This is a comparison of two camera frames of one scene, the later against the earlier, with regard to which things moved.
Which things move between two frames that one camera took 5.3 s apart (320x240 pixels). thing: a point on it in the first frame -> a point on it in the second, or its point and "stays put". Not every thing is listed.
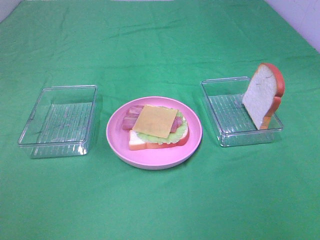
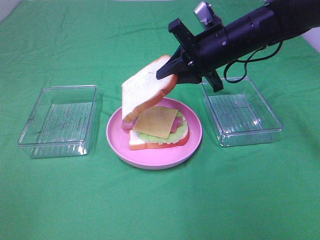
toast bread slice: x=136 y=143 stays put
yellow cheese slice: x=155 y=121 stays put
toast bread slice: x=263 y=94 -> x=143 y=88
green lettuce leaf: x=173 y=137 stays put
